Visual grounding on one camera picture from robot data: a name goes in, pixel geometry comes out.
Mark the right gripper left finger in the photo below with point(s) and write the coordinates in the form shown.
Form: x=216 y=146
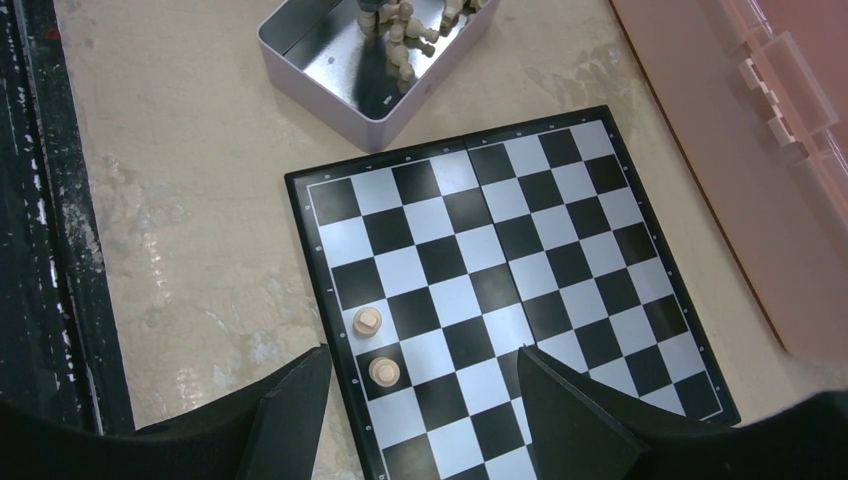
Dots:
x=269 y=429

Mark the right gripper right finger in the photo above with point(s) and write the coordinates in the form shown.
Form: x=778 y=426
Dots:
x=582 y=429

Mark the light wooden chess pawn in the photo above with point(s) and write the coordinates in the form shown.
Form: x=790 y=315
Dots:
x=384 y=372

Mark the light wooden chess piece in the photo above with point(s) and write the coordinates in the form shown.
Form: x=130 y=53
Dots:
x=367 y=321

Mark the black white chess board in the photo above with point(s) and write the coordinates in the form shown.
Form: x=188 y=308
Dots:
x=472 y=247

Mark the light wooden chess pieces pile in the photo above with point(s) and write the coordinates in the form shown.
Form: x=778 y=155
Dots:
x=404 y=27

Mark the silver pink metal tin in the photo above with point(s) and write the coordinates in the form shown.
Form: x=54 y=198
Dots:
x=332 y=57

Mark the pink plastic storage box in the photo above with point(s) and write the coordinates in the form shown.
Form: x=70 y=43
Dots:
x=755 y=93

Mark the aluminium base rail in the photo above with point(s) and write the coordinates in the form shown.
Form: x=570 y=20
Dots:
x=60 y=353

